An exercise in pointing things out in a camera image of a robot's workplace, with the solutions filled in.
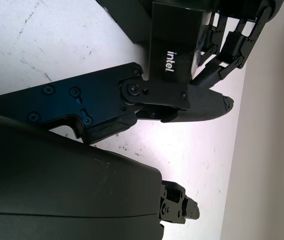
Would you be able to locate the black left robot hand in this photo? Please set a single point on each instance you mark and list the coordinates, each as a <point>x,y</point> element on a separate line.
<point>234,45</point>

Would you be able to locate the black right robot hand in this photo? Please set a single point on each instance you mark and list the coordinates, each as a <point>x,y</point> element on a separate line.
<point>56,187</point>

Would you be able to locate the black RealSense box lid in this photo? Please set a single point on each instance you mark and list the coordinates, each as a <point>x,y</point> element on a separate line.
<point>171,37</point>

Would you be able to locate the black camera box base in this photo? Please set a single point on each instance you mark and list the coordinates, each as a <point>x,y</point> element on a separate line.
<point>131,20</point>

